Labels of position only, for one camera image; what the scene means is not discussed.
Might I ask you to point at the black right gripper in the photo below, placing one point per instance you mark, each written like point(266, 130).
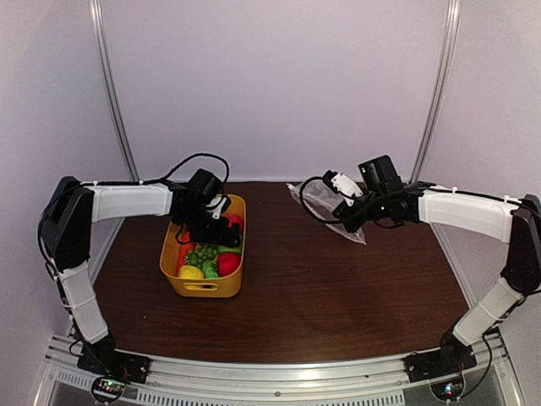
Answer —
point(353, 224)

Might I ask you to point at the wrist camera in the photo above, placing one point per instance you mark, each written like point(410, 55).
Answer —
point(218, 205)
point(341, 184)

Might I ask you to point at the orange toy carrot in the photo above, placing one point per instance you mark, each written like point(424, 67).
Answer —
point(183, 250)

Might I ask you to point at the right aluminium frame post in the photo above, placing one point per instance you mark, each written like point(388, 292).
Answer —
point(447, 52)

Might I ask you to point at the red toy tomato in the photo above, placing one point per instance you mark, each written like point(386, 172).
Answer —
point(228, 263)

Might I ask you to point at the controller board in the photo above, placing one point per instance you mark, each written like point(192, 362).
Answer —
point(448, 390)
point(107, 390)

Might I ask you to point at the yellow toy lemon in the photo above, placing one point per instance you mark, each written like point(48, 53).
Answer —
point(190, 272)

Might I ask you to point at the right controller board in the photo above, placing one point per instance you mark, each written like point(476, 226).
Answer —
point(448, 390)

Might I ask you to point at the aluminium frame post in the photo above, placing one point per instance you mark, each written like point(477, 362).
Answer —
point(447, 52)
point(100, 34)

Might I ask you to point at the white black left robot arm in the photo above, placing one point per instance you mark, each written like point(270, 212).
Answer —
point(64, 231)

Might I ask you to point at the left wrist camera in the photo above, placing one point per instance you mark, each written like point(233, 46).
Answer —
point(218, 205)

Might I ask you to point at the green toy grapes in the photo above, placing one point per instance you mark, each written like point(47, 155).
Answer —
point(200, 254)

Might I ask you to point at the aluminium front rail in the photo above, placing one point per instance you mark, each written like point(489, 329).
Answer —
point(374, 381)

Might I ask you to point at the red toy apple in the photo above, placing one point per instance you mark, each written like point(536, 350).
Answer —
point(235, 221)

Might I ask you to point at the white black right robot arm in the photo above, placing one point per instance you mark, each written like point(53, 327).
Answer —
point(512, 222)

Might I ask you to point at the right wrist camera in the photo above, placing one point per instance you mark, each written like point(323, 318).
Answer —
point(341, 184)

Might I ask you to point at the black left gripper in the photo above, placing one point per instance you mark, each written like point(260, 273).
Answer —
point(218, 236)

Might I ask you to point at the clear zip top bag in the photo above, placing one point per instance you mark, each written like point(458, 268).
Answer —
point(322, 201)

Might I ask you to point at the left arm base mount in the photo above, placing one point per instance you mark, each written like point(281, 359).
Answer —
point(107, 361)

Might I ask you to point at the yellow plastic basket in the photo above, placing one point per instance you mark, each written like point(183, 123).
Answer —
point(221, 287)

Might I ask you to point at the left controller board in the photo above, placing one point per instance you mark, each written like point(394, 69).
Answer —
point(107, 390)

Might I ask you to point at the green toy broccoli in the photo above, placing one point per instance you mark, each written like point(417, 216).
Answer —
point(209, 270)

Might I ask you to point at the left aluminium frame post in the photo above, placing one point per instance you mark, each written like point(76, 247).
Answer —
point(100, 34)

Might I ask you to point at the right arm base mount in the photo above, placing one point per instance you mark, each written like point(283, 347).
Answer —
point(444, 361)

